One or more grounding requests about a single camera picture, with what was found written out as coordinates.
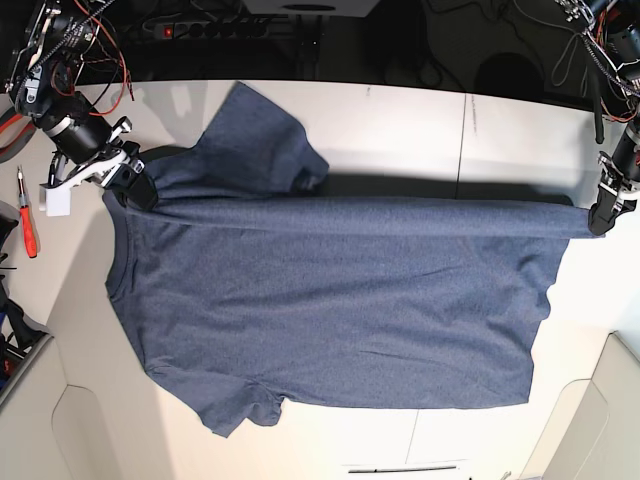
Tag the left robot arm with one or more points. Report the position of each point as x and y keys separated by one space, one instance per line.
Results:
x=609 y=31

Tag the orange handled screwdriver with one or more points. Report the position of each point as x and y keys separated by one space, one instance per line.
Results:
x=29 y=236

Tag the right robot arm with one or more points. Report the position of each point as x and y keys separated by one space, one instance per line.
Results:
x=61 y=39

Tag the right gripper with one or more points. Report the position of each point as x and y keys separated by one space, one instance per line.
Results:
x=80 y=139

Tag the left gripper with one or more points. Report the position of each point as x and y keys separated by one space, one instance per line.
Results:
x=604 y=212

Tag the red lit power strip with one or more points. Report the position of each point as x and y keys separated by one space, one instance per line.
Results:
x=207 y=29

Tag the blue t-shirt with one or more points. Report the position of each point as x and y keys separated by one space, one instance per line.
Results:
x=242 y=288

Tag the orange grey pliers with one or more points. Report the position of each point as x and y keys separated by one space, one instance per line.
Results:
x=14 y=140

